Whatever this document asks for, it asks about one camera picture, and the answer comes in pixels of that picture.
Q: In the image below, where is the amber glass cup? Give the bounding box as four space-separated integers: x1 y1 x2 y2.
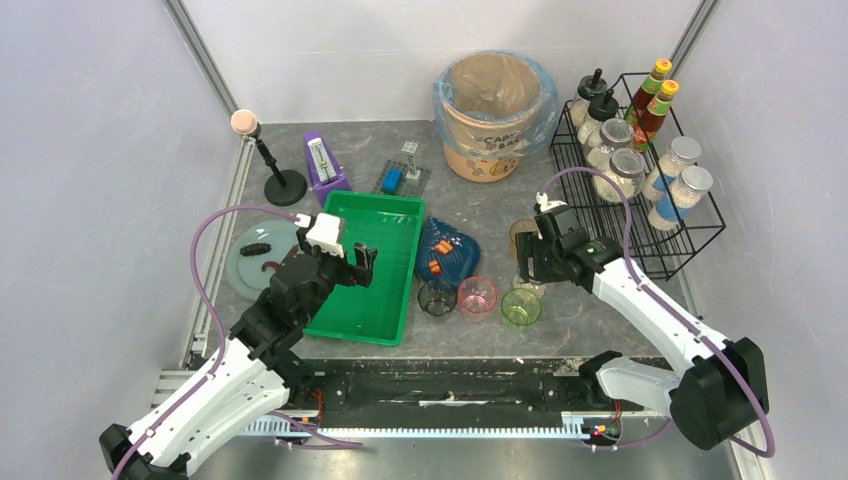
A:
509 218 538 260

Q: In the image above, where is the glass rice jar front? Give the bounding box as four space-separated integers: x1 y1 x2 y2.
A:
516 279 546 298

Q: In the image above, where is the green glass cup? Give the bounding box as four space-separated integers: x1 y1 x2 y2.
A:
501 288 543 332

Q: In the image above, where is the pink glass cup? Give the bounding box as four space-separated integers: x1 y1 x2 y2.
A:
457 276 499 322

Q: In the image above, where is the round glass rice jar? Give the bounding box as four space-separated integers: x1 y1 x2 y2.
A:
584 118 635 171

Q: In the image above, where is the tall bead jar silver lid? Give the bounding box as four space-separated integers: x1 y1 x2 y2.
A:
648 165 714 231

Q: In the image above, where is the black-lid shaker jar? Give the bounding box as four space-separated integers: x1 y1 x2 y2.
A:
569 68 608 128
577 88 619 145

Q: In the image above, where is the sauce bottle yellow cap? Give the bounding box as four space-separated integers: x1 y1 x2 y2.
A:
625 58 673 127
633 80 680 152

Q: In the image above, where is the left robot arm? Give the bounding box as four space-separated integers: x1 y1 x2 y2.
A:
99 228 378 479

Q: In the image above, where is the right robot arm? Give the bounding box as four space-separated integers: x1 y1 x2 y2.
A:
516 201 774 456

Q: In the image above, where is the green plastic tray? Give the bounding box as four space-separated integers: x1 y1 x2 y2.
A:
305 191 426 347

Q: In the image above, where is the brown curled food piece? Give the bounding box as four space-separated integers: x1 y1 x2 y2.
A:
261 261 282 273

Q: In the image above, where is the dark clear glass cup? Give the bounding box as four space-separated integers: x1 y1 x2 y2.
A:
417 279 457 317

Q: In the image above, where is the dark blue plate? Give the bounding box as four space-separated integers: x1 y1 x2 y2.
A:
414 216 482 288

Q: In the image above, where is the dark spiky food piece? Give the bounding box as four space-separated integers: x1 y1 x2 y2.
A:
239 242 272 257

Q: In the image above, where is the light blue plate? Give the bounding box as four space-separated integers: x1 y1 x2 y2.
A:
225 220 299 301

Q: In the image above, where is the grey lego baseplate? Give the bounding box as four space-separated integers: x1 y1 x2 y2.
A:
371 160 432 198

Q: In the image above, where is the purple metronome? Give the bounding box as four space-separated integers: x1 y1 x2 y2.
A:
303 131 352 207

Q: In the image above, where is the blue lego brick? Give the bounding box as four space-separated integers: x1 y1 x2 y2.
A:
380 168 405 195

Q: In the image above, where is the black stand wooden ball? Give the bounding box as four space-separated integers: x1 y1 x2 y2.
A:
230 109 307 206

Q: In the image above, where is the grey lego tower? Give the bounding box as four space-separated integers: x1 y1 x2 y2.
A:
401 140 421 185

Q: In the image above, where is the tan capybara trash bin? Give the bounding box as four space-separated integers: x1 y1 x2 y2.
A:
432 50 560 183

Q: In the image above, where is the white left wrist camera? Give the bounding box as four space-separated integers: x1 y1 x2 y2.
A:
294 213 345 258

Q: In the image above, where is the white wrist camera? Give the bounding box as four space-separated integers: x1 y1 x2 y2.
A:
534 192 568 214
294 213 345 258

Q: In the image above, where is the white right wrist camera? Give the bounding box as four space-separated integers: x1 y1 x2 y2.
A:
534 192 568 214

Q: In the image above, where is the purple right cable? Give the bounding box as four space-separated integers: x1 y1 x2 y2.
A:
539 166 776 460

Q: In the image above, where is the purple cable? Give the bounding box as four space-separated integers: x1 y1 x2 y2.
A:
111 204 364 480
539 166 776 460

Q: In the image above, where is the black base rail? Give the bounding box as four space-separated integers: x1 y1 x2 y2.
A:
285 357 637 429

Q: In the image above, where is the black wire rack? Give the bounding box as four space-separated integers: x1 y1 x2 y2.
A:
549 100 726 280

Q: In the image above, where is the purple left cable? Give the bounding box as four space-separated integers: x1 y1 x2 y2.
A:
111 204 364 480

